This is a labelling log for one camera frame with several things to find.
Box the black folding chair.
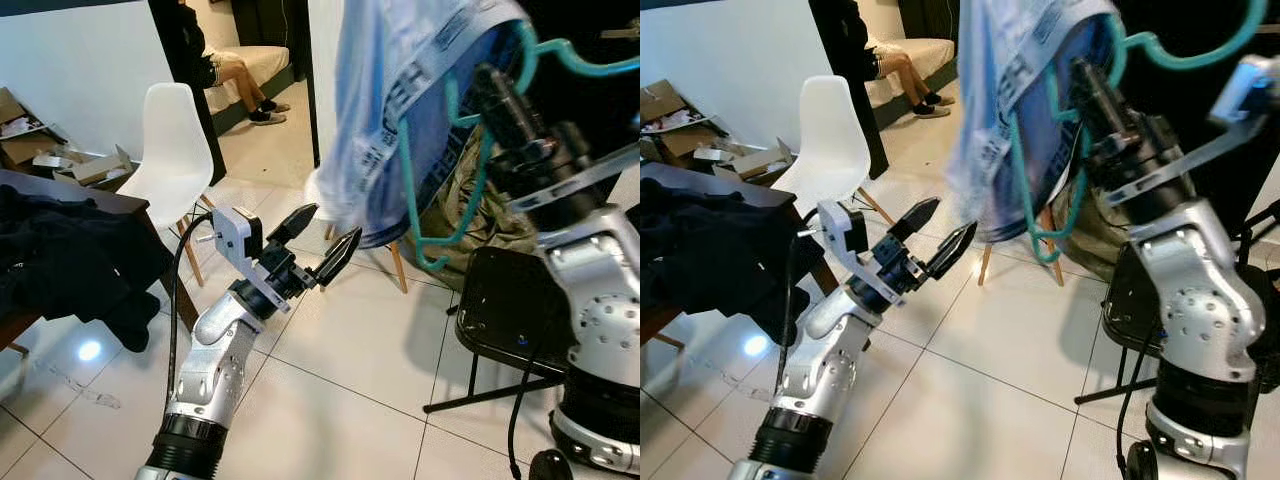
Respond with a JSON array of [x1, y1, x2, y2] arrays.
[[425, 247, 579, 416], [1075, 245, 1166, 406]]

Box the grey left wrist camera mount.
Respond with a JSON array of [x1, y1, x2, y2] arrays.
[[203, 207, 264, 313], [815, 200, 871, 306]]

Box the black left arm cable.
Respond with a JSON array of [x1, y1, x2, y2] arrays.
[[775, 230, 831, 401], [165, 235, 226, 406]]

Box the large cardboard box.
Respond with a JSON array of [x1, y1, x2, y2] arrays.
[[0, 88, 61, 166], [640, 80, 691, 151]]

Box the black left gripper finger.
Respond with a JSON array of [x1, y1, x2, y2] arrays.
[[316, 228, 363, 291], [270, 204, 319, 248], [886, 198, 943, 244], [927, 221, 979, 283]]

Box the bed with beige cover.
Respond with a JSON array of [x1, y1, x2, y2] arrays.
[[205, 45, 298, 133], [865, 38, 956, 109]]

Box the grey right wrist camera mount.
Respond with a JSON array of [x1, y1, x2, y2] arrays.
[[505, 140, 641, 214], [1105, 55, 1280, 209]]

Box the person in dark clothes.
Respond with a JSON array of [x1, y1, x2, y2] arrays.
[[175, 0, 291, 126], [825, 0, 956, 119]]

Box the light blue printed garment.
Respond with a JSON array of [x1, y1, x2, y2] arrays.
[[315, 0, 536, 251], [945, 0, 1121, 243]]

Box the open cardboard box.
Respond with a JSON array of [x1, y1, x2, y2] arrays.
[[695, 140, 791, 176], [55, 145, 136, 188]]

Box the turquoise plastic hanger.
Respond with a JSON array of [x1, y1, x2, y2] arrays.
[[1005, 0, 1269, 266], [398, 20, 641, 273]]

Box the navy garment with pink logo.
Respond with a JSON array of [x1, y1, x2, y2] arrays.
[[640, 178, 831, 346], [0, 185, 176, 353]]

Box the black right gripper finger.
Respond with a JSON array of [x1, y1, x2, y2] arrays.
[[470, 62, 509, 121], [1090, 57, 1126, 121], [492, 64, 531, 129], [1070, 55, 1104, 116]]

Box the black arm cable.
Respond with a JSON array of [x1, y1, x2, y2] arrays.
[[775, 230, 831, 401], [165, 235, 226, 406], [1115, 320, 1161, 471], [508, 330, 561, 473]]

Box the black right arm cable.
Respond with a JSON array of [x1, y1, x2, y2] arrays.
[[508, 330, 561, 473], [1115, 320, 1161, 471]]

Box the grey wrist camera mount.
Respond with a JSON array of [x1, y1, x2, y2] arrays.
[[203, 207, 264, 313], [505, 140, 641, 214], [1105, 55, 1280, 209], [815, 200, 871, 306]]

